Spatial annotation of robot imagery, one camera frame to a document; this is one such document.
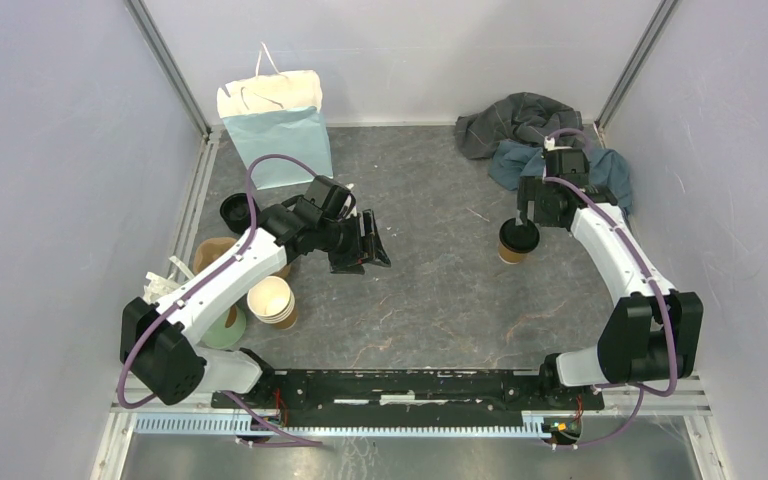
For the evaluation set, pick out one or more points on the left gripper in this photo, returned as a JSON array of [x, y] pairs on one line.
[[349, 263]]

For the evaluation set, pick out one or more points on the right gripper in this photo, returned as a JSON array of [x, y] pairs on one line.
[[531, 188]]

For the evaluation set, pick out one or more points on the black coffee cup lid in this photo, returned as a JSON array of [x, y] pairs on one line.
[[519, 238]]

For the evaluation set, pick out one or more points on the light blue paper bag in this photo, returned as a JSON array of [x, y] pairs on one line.
[[277, 112]]

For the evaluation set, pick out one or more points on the brown paper coffee cup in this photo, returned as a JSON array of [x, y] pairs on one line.
[[509, 256]]

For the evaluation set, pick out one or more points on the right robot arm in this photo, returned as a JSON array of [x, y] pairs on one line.
[[650, 339]]

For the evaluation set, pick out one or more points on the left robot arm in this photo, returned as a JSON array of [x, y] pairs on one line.
[[158, 339]]

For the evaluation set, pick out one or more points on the blue crumpled cloth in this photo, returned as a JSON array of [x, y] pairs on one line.
[[513, 160]]

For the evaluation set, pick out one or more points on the grey crumpled cloth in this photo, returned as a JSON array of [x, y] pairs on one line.
[[525, 118]]

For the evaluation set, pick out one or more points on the stack of paper cups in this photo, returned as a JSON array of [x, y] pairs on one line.
[[273, 303]]

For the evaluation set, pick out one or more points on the stack of black lids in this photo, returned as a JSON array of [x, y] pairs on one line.
[[236, 213]]

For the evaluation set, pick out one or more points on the green straw holder cup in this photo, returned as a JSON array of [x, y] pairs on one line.
[[226, 331]]

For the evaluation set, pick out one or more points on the brown cardboard cup carrier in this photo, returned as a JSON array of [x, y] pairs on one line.
[[215, 255]]

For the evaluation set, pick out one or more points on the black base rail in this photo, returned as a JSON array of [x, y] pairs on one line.
[[425, 401]]

